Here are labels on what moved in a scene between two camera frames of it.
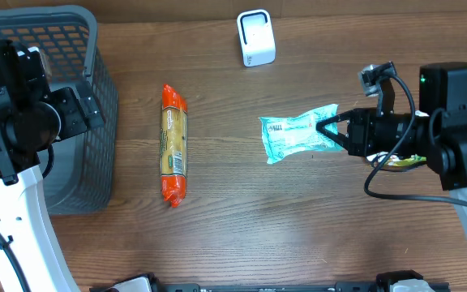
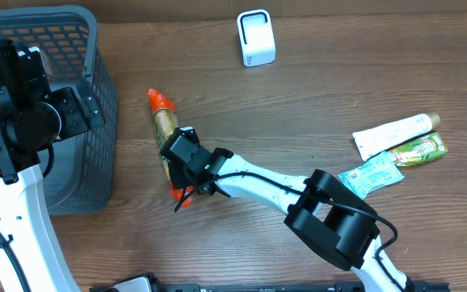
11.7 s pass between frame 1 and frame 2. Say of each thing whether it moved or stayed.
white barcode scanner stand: stayed
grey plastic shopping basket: stayed
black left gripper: stayed
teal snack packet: moved
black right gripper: moved
